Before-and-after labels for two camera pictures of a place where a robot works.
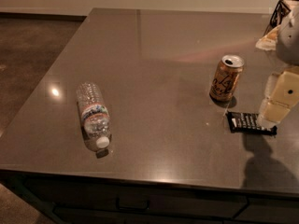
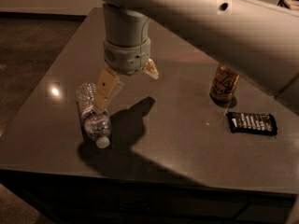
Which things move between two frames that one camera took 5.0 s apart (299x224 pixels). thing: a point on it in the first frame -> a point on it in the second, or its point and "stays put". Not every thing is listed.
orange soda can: [226, 77] stays put
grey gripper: [289, 42] -> [127, 58]
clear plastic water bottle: [94, 115] stays put
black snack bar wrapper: [243, 122] stays put
